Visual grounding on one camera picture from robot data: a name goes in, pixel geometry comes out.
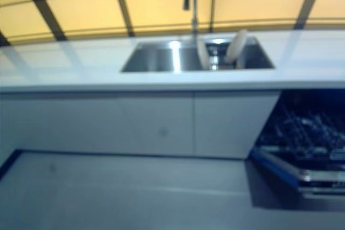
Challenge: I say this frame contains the white round plate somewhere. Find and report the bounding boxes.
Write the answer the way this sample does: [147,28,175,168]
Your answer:
[196,39,210,70]
[224,29,247,64]

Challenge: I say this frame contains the dishwasher wire rack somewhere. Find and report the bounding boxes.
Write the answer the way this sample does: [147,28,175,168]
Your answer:
[255,97,345,161]

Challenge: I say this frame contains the stainless steel kitchen sink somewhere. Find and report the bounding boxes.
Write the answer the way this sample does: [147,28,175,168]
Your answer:
[120,37,275,73]

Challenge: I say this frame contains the open dishwasher door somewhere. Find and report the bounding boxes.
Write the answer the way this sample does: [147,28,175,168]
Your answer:
[251,146,345,194]

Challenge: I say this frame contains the chrome kitchen faucet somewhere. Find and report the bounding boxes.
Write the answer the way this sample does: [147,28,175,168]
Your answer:
[183,0,199,43]

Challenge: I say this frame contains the white kitchen countertop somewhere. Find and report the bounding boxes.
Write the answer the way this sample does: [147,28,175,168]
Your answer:
[0,28,345,93]

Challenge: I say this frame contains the white cabinet door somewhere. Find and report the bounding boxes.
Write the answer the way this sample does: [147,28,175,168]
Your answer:
[0,92,194,157]
[192,91,281,160]

